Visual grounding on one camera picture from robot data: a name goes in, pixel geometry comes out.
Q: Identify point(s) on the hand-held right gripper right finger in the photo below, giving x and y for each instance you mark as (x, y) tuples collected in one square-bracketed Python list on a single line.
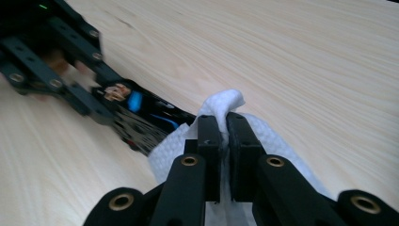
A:
[(243, 157)]

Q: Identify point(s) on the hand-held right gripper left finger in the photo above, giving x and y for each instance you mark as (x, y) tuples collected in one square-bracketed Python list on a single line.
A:
[(210, 157)]

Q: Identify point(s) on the white wet wipe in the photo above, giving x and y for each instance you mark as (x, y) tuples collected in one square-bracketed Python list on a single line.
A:
[(276, 141)]

